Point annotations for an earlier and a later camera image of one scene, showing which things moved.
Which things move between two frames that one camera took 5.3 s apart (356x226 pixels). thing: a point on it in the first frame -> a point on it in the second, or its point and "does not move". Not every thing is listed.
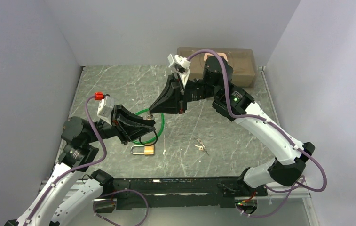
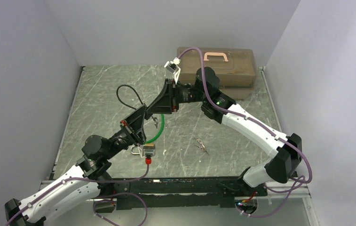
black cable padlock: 152,144 -> 135,90
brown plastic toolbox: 241,60 does not move
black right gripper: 174,98 does not move
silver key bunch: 202,147 does not move
